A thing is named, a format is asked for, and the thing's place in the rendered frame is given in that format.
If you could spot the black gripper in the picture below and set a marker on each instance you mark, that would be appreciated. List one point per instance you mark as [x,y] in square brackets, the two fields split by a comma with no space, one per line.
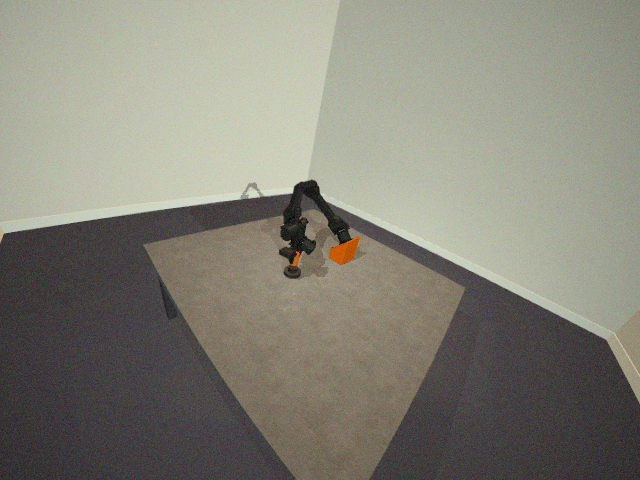
[290,252]

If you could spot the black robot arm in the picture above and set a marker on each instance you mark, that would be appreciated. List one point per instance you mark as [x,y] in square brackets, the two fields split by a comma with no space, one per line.
[293,226]

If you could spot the dark grey round pedestal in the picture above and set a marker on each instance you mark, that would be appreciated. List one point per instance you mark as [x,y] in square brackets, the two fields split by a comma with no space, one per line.
[292,272]

